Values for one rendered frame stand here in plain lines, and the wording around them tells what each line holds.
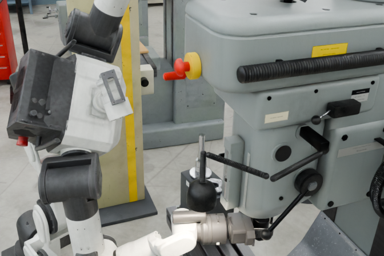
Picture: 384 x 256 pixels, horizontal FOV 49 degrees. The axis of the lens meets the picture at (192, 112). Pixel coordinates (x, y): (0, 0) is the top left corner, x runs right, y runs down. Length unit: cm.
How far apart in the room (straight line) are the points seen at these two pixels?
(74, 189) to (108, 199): 212
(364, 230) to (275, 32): 87
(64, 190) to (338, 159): 70
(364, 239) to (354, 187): 35
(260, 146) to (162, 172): 268
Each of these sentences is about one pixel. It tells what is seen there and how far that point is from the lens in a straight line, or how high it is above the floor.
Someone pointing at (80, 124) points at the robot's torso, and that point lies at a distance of 116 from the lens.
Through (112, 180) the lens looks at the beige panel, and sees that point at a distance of 316.
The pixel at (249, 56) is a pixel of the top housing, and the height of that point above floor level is 182.
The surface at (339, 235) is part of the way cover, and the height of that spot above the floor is 105.
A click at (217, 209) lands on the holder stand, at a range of 166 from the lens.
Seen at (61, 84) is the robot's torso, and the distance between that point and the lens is 116.
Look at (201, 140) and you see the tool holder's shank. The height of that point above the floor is 126.
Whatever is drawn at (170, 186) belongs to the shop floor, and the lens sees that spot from 350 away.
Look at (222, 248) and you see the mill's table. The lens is 170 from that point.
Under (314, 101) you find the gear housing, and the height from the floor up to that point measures 169.
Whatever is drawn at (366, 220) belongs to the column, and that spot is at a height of 117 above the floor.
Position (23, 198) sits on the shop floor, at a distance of 358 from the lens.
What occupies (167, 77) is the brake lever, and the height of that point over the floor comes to 170.
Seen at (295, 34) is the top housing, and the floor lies 185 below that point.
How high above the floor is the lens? 209
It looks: 27 degrees down
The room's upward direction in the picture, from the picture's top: 1 degrees clockwise
